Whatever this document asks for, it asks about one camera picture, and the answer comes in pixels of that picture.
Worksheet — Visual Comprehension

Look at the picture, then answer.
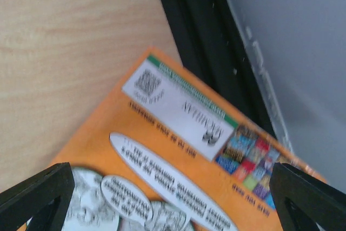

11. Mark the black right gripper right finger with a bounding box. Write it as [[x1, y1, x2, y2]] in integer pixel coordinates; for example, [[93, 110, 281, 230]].
[[270, 163, 345, 230]]

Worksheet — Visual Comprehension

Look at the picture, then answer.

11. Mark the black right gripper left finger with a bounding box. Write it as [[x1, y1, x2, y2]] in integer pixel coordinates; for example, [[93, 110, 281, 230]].
[[1, 162, 75, 230]]

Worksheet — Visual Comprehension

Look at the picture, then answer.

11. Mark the orange comic book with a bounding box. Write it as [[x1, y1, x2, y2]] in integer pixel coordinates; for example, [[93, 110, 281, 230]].
[[53, 48, 319, 230]]

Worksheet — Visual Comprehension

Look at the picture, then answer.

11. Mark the black aluminium frame rail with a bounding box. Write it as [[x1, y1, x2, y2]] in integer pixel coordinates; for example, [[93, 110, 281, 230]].
[[161, 0, 291, 148]]

